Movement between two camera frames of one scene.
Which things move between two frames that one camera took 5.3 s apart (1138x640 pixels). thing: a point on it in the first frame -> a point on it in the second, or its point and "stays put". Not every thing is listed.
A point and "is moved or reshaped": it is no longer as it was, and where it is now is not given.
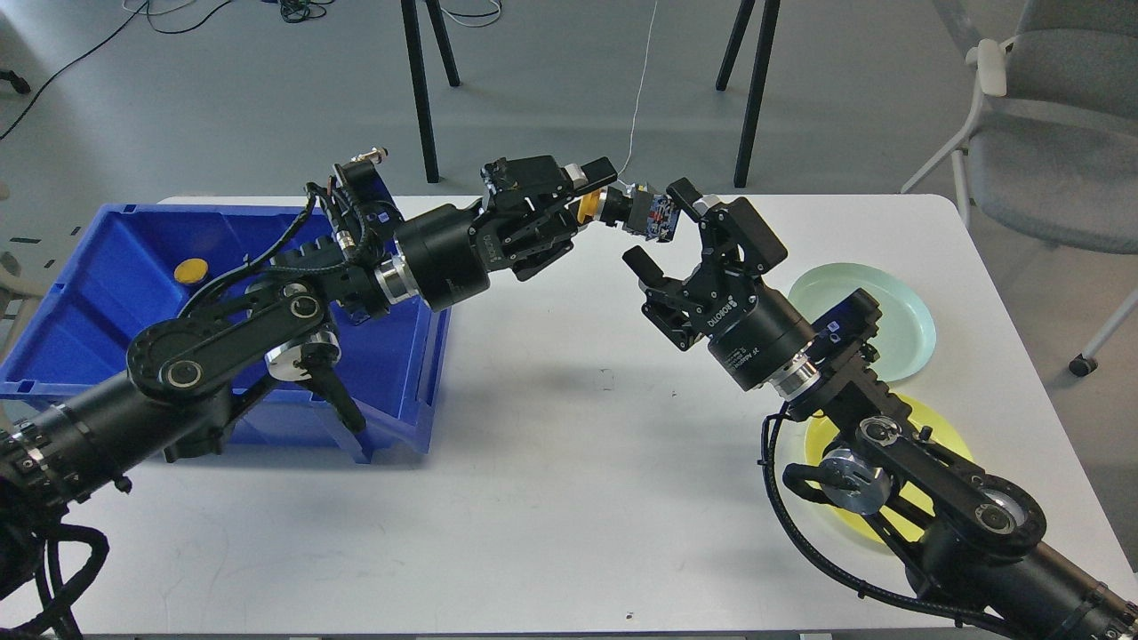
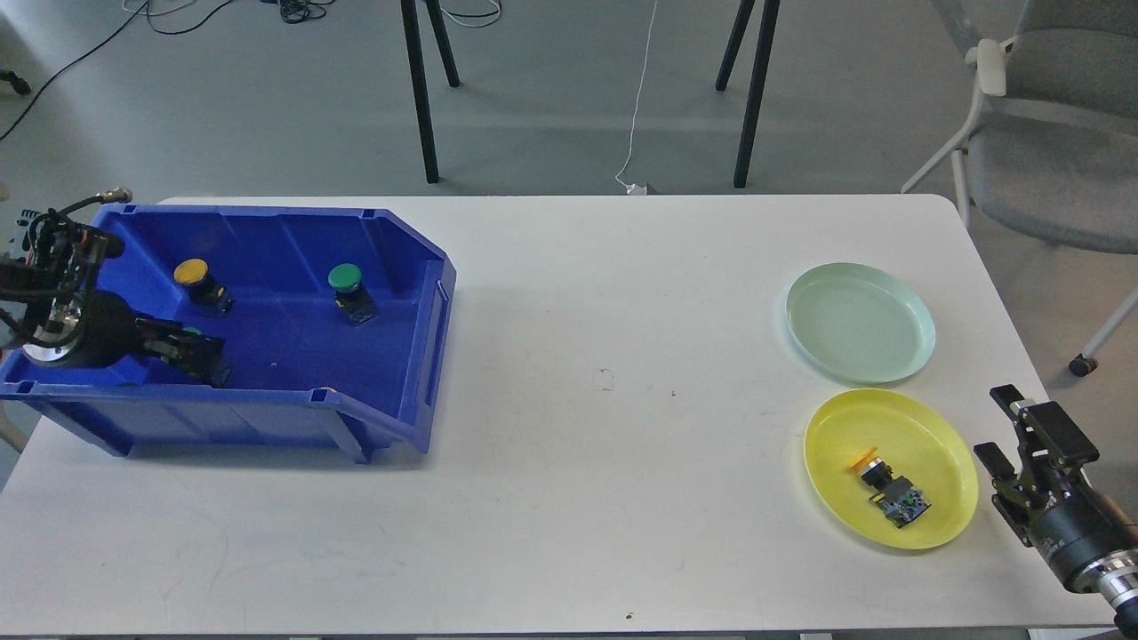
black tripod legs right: (757, 80) stays put
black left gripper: (446, 252) -> (94, 330)
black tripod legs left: (411, 22) stays put
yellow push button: (652, 216) is moved or reshaped
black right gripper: (753, 339) -> (1071, 524)
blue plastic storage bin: (71, 307) stays put
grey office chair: (1049, 146) stays put
